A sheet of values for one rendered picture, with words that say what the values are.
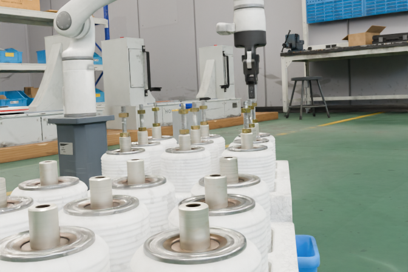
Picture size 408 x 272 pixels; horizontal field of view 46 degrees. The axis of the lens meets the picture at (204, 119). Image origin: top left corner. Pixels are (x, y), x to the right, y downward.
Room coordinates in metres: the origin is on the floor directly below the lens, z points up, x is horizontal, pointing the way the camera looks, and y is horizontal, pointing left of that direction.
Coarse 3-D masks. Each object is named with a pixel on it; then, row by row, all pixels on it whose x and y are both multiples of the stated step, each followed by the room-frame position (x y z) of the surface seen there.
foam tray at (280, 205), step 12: (276, 168) 1.15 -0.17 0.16; (288, 168) 1.07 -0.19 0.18; (276, 180) 0.92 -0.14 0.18; (288, 180) 0.92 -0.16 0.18; (276, 192) 0.82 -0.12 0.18; (288, 192) 0.81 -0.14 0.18; (276, 204) 0.80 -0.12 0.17; (288, 204) 0.79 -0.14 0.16; (276, 216) 0.80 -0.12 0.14; (288, 216) 0.79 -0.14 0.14
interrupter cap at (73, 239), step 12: (60, 228) 0.39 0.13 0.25; (72, 228) 0.39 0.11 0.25; (84, 228) 0.39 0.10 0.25; (0, 240) 0.36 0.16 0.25; (12, 240) 0.36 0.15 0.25; (24, 240) 0.37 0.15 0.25; (60, 240) 0.37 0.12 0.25; (72, 240) 0.36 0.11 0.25; (84, 240) 0.36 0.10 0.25; (0, 252) 0.34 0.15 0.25; (12, 252) 0.34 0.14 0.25; (24, 252) 0.34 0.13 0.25; (36, 252) 0.33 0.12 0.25; (48, 252) 0.34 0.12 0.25; (60, 252) 0.33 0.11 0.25; (72, 252) 0.34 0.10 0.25
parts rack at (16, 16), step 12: (0, 12) 5.63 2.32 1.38; (12, 12) 5.75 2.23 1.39; (24, 12) 5.88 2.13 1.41; (36, 12) 6.03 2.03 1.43; (48, 12) 6.16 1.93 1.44; (36, 24) 6.67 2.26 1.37; (48, 24) 6.81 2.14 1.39; (96, 24) 7.08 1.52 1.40; (108, 24) 6.96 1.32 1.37; (108, 36) 6.95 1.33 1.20; (0, 72) 6.20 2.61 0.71; (12, 72) 6.33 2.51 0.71; (24, 72) 6.48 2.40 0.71; (36, 72) 6.62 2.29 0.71; (96, 84) 7.16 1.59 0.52
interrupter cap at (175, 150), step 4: (168, 148) 0.91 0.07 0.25; (172, 148) 0.92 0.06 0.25; (176, 148) 0.92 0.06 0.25; (192, 148) 0.91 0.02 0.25; (196, 148) 0.91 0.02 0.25; (200, 148) 0.90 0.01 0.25; (204, 148) 0.89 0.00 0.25; (168, 152) 0.88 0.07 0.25; (172, 152) 0.87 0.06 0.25; (176, 152) 0.86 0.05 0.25; (180, 152) 0.86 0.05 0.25; (184, 152) 0.86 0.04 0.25; (188, 152) 0.86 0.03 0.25
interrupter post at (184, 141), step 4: (180, 136) 0.89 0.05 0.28; (184, 136) 0.89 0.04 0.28; (188, 136) 0.89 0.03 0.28; (180, 140) 0.89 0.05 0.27; (184, 140) 0.89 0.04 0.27; (188, 140) 0.89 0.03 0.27; (180, 144) 0.89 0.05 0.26; (184, 144) 0.89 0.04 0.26; (188, 144) 0.89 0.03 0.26; (180, 148) 0.89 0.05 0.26; (184, 148) 0.89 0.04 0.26; (188, 148) 0.89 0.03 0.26
